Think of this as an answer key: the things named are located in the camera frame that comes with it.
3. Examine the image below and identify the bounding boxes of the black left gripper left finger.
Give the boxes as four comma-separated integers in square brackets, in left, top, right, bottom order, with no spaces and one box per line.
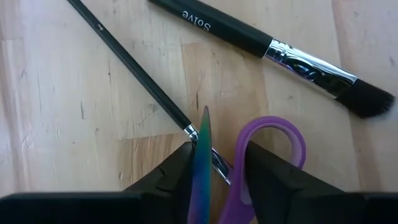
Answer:
[122,141,198,224]

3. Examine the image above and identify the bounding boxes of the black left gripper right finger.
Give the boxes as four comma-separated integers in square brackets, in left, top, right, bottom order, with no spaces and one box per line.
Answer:
[245,141,363,224]

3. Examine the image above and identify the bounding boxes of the purple handled scissors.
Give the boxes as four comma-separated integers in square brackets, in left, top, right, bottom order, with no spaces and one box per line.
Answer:
[187,105,308,224]

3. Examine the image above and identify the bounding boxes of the thin black paintbrush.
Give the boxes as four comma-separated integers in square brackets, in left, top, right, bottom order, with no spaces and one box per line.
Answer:
[66,0,233,185]

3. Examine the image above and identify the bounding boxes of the large black Solve paintbrush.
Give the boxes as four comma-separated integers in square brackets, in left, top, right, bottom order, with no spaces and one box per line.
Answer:
[147,0,396,119]

